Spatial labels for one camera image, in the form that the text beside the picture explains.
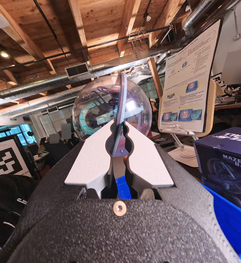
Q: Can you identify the blue plastic bin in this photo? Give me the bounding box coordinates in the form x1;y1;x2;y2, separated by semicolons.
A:
116;177;241;263

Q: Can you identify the clear plastic maze ball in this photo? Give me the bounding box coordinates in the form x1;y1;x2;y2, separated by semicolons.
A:
72;72;152;156

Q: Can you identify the printed instruction sheet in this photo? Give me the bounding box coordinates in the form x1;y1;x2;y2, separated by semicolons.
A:
158;20;222;134

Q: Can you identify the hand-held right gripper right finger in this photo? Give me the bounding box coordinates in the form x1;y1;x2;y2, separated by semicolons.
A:
123;121;174;193

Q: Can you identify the person's black sweatshirt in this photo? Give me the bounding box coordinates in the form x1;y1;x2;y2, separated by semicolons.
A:
0;175;43;257

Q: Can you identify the ceiling air vent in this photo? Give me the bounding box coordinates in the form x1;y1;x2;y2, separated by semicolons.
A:
65;63;90;79

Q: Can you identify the instruction sheet on stand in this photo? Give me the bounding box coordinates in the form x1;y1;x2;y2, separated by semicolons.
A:
158;78;217;168

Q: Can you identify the silver ceiling duct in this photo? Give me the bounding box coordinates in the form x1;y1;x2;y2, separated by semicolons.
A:
0;49;170;119

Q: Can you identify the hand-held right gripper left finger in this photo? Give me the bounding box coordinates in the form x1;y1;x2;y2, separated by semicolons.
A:
64;121;115;198

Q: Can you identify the dark blue cardboard box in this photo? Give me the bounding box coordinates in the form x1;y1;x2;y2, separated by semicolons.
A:
193;127;241;214

